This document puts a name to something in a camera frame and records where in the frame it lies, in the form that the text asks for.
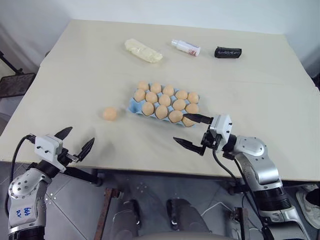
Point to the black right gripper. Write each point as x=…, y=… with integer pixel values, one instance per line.
x=211, y=141

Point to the black rolled pouch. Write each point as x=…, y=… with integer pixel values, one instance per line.
x=228, y=52

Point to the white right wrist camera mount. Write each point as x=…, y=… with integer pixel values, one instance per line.
x=221, y=125

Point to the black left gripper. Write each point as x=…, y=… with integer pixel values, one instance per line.
x=65, y=153

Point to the brown egg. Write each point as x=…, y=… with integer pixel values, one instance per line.
x=175, y=116
x=178, y=104
x=148, y=109
x=164, y=100
x=143, y=85
x=181, y=94
x=139, y=95
x=193, y=97
x=151, y=97
x=155, y=87
x=168, y=89
x=161, y=112
x=187, y=122
x=192, y=108
x=110, y=114

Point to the dark rounded robot leg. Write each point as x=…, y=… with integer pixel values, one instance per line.
x=128, y=220
x=186, y=215

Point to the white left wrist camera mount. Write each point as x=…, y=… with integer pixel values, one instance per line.
x=47, y=146

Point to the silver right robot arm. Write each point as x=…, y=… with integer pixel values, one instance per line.
x=262, y=170

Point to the black under-table bracket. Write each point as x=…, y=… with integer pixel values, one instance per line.
x=82, y=175

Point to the clear bag of pale food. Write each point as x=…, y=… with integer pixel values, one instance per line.
x=143, y=51

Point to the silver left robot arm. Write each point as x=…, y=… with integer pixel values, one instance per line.
x=25, y=185

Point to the rusty metal table leg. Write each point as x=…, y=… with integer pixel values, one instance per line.
x=105, y=212
x=242, y=223

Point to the blue egg carton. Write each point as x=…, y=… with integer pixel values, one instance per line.
x=133, y=106

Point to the black stand leg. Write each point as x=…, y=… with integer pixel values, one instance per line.
x=11, y=63

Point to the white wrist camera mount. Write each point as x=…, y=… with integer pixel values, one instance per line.
x=47, y=146
x=221, y=125

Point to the black mesh seat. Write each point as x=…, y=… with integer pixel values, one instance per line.
x=15, y=83

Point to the white sneaker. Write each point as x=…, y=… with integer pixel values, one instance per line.
x=308, y=205

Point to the white bottle with red label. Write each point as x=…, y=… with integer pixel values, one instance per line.
x=186, y=47

